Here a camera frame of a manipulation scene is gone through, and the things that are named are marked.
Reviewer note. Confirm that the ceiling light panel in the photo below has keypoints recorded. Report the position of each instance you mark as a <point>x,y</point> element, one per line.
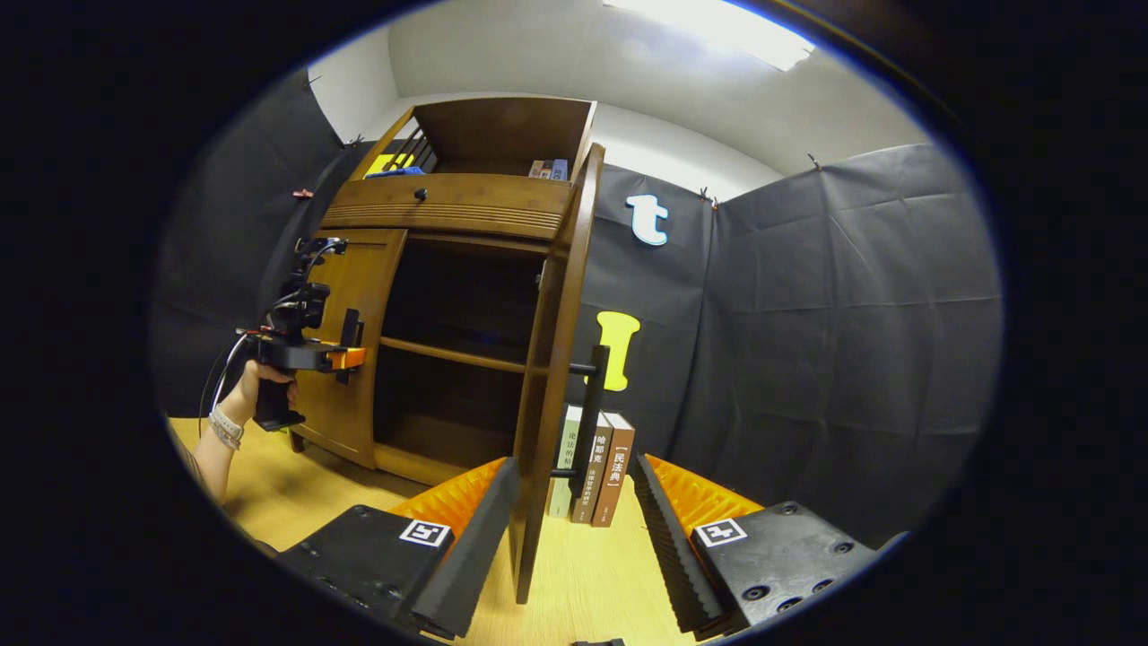
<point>717,27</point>

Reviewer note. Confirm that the black backdrop cloth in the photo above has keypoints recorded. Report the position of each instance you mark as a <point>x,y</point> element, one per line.
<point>852,314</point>

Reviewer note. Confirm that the green book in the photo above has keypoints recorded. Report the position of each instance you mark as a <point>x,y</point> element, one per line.
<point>563,484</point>

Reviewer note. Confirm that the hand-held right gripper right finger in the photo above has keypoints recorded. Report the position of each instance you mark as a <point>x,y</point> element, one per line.
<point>668,547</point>

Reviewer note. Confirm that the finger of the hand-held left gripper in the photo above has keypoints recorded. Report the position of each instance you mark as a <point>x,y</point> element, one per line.
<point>336,359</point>

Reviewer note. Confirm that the wooden drawer with black knob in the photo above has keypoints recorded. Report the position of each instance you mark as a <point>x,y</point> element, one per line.
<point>466,208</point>

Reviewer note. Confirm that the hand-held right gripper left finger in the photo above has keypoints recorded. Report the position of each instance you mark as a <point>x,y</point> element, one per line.
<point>475,547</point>

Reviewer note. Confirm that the small blue book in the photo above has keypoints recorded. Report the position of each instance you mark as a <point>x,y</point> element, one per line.
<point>560,170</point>

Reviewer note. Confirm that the wooden shoe cabinet door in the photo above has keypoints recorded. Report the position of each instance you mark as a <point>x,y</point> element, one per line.
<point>354,413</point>
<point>547,359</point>

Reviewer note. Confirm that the blue cloth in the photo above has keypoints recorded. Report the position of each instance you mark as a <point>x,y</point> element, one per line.
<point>395,172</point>

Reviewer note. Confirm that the wooden double-door shoe cabinet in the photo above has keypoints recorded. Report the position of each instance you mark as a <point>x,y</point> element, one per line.
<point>502,135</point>

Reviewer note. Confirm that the reddish brown book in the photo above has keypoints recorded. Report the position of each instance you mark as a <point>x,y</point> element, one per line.
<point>615,467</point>

